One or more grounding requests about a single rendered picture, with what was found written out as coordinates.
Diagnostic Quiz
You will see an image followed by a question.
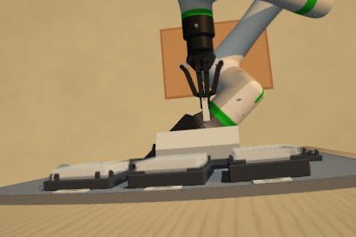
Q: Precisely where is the beige button panel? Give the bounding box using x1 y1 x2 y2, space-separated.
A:
149 126 241 160

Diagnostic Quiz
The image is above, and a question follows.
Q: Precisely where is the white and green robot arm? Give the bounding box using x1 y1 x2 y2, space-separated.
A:
178 0 333 128

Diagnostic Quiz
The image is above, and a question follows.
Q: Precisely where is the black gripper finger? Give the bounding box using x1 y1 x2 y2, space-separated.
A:
203 57 224 122
180 58 207 122

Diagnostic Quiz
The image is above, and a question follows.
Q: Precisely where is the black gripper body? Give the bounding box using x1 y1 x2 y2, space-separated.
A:
186 36 216 71

